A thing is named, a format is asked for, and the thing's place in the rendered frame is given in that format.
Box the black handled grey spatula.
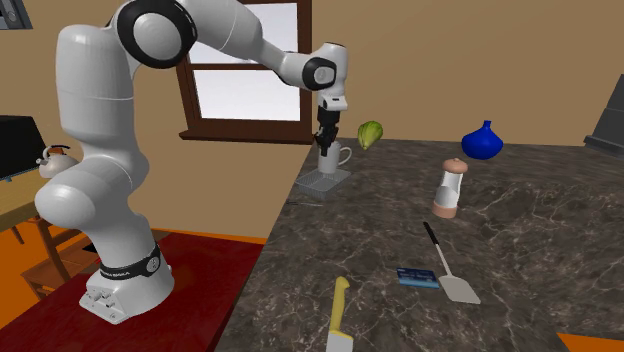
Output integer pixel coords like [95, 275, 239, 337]
[422, 221, 482, 305]

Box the dark grey appliance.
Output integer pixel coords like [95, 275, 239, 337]
[583, 73, 624, 160]

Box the red robot stand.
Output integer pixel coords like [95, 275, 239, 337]
[0, 232, 265, 352]

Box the blue round vase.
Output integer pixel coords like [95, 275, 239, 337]
[460, 120, 504, 161]

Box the white mug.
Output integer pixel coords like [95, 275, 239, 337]
[317, 140, 353, 175]

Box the white and tan grinder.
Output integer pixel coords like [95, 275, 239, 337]
[431, 157, 469, 220]

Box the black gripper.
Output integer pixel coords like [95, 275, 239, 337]
[313, 106, 340, 158]

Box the green squash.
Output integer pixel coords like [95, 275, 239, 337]
[357, 120, 384, 151]

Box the black monitor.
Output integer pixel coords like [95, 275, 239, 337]
[0, 115, 50, 183]

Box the grey kettle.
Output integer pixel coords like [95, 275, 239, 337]
[35, 144, 79, 180]

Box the brown framed window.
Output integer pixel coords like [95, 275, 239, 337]
[175, 0, 314, 145]

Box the yellow handled knife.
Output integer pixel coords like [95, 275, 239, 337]
[324, 276, 355, 352]

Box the blue card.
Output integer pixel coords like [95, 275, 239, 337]
[395, 267, 440, 290]

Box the grey wall picture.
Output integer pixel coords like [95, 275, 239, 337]
[0, 0, 34, 31]

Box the wooden table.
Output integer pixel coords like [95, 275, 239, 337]
[0, 167, 94, 300]

